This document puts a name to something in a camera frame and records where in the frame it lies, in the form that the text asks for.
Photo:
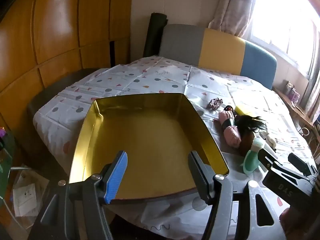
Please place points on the purple boxes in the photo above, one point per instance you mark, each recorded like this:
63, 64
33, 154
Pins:
292, 92

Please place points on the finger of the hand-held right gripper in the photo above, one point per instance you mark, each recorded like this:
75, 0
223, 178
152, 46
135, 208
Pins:
298, 162
268, 158

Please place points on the window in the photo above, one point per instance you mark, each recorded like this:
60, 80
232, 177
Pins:
287, 17

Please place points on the pink cloth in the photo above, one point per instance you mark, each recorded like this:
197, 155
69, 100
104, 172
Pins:
228, 127

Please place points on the colourful small toy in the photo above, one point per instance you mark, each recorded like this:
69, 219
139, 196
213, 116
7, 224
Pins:
228, 108

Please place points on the wooden wardrobe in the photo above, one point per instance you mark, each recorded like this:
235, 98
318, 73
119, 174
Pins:
50, 30

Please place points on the black rolled mat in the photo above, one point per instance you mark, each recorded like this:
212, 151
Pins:
155, 35

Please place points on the gold tin box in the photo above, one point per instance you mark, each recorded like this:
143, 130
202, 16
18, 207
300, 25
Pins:
147, 142

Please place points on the patterned curtain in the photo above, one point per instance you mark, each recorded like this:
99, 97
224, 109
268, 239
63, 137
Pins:
232, 5

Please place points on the papers on floor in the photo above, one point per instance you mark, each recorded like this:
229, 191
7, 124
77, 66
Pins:
25, 197

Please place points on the wooden desk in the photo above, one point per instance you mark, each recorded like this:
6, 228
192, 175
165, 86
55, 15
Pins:
292, 107

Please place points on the yellow sponge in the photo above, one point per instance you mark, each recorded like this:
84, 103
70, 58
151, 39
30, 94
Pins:
241, 109

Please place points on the green bag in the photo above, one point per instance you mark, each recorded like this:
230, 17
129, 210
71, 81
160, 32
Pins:
5, 170

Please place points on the grey yellow blue headboard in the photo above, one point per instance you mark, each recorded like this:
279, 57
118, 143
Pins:
220, 47

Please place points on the person's right hand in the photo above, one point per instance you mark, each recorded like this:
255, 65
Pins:
290, 222

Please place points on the black hair piece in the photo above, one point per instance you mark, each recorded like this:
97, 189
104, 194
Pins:
246, 125

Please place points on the patterned scrunchie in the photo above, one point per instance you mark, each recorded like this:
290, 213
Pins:
215, 103

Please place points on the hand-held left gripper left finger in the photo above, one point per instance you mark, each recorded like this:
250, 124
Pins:
117, 177

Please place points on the printed bed sheet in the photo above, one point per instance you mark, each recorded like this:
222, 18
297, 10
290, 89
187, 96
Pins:
155, 77

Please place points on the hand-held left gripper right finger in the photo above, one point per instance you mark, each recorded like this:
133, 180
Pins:
200, 177

